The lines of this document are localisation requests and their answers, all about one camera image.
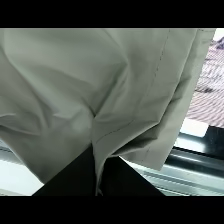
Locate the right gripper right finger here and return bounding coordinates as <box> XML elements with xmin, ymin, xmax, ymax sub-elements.
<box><xmin>100</xmin><ymin>155</ymin><xmax>166</xmax><ymax>197</ymax></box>

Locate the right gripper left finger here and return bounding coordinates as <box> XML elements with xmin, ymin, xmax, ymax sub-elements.
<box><xmin>32</xmin><ymin>145</ymin><xmax>98</xmax><ymax>197</ymax></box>

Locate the grey-green garment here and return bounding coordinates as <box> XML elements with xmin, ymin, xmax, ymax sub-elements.
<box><xmin>0</xmin><ymin>28</ymin><xmax>217</xmax><ymax>196</ymax></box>

